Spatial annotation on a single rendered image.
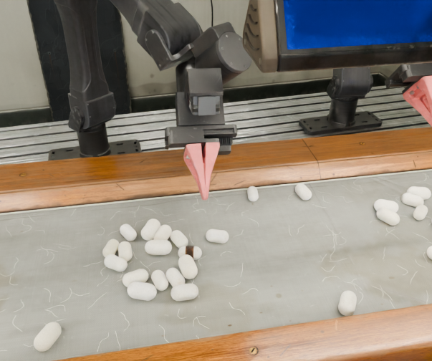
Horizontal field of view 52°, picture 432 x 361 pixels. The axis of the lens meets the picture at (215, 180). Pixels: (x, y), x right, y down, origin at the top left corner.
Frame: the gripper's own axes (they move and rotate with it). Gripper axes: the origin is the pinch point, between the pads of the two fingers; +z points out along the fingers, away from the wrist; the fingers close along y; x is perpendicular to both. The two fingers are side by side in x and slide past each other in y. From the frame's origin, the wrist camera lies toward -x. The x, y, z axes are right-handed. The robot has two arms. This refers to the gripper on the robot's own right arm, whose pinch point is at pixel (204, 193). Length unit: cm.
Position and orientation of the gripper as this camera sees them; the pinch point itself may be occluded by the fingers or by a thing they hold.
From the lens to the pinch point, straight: 63.6
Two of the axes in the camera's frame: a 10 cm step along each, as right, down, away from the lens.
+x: -1.3, 2.3, 9.6
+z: 0.9, 9.7, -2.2
